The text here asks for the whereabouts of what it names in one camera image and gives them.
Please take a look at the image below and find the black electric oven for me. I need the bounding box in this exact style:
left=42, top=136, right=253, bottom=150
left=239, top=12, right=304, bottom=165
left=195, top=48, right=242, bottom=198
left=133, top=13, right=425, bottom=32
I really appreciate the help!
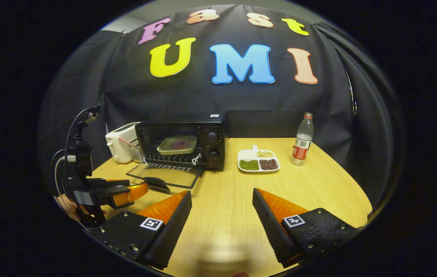
left=126, top=113, right=229, bottom=194

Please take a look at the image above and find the clear plastic water bottle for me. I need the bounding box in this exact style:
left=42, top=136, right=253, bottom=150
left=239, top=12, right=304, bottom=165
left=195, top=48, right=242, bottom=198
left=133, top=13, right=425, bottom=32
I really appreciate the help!
left=291, top=112, right=314, bottom=166

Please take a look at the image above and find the cream square plate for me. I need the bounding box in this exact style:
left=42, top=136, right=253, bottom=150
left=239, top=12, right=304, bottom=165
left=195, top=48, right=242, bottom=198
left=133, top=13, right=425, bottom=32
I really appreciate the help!
left=157, top=135, right=198, bottom=155

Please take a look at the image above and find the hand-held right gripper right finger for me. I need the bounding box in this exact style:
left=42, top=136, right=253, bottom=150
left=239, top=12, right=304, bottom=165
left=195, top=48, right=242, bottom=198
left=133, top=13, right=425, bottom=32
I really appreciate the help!
left=252, top=188, right=359, bottom=269

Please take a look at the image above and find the white toaster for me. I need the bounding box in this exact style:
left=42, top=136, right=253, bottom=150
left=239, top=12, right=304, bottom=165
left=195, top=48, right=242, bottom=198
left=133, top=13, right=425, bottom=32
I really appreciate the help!
left=105, top=122, right=141, bottom=164

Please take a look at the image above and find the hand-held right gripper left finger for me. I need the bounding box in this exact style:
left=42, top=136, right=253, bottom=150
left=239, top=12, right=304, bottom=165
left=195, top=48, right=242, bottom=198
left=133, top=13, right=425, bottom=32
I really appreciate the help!
left=90, top=190, right=193, bottom=270

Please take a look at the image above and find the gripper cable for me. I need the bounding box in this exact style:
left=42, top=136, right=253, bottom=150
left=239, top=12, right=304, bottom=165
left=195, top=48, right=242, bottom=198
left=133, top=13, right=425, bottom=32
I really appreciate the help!
left=50, top=106, right=100, bottom=200

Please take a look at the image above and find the white divided dish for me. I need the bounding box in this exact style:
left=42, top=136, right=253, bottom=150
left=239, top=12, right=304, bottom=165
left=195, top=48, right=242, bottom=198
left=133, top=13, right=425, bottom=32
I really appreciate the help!
left=238, top=145, right=281, bottom=173

